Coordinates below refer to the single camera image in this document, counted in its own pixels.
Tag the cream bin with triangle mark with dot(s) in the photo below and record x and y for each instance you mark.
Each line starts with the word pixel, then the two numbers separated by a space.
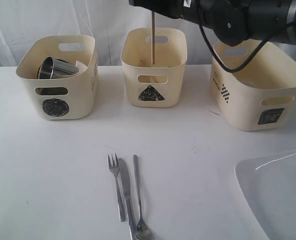
pixel 156 85

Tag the cream bin with circle mark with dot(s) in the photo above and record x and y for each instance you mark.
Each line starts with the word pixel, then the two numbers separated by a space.
pixel 80 99

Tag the wooden chopstick apart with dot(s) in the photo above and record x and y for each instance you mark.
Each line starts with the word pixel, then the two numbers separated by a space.
pixel 152 37

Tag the large white square plate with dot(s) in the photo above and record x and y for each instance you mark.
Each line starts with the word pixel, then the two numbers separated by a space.
pixel 268 184

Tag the stainless steel table knife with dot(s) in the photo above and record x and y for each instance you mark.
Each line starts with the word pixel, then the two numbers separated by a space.
pixel 126 187

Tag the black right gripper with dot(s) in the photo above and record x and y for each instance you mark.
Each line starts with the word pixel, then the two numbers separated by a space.
pixel 176 9

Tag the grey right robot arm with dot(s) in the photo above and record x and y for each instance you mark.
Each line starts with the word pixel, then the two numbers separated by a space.
pixel 233 21

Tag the stainless steel fork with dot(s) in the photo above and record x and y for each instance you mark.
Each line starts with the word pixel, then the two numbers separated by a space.
pixel 114 168

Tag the stainless steel spoon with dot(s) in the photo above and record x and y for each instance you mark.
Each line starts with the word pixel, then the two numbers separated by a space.
pixel 142 231

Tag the steel mug with loop handle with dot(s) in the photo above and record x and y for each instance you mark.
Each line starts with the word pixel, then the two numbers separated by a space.
pixel 56 68

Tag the cream bin with square mark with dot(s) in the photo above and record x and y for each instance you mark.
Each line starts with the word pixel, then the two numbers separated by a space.
pixel 260 96

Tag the steel cup with wire handle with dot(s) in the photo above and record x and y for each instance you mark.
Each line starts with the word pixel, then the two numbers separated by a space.
pixel 51 91

